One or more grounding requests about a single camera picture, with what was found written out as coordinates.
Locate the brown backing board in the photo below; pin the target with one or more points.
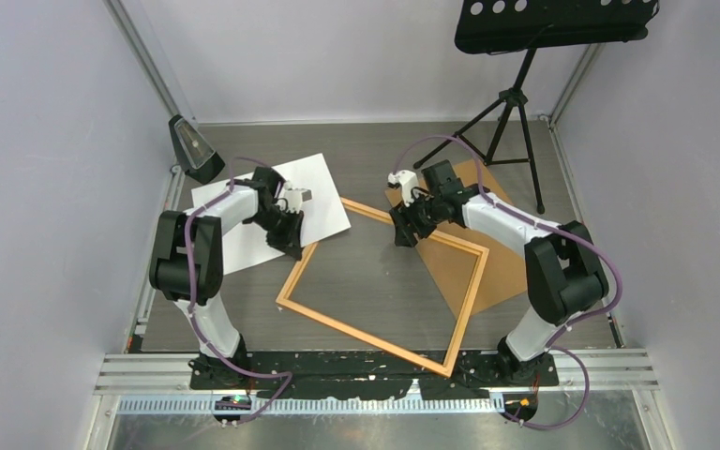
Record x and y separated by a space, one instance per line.
451 268

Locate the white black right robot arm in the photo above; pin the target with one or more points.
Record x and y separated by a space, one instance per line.
564 276

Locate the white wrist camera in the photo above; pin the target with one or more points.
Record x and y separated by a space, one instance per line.
291 199
407 182

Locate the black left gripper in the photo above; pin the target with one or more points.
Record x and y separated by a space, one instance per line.
290 244

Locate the aluminium rail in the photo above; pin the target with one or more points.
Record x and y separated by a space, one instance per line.
614 369

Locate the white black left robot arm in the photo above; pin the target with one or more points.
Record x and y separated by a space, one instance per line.
186 263

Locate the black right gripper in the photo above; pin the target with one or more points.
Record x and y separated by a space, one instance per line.
403 217

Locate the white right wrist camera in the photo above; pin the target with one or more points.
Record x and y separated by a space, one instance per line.
407 182

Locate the black metronome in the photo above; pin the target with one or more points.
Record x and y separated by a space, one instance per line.
194 154

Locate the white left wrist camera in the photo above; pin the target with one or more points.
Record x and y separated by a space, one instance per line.
291 199

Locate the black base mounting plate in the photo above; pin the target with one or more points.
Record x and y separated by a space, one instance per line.
365 375

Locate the black music stand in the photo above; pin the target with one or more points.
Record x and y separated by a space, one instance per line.
503 27

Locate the orange wooden picture frame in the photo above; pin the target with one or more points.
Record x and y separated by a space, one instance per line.
364 286

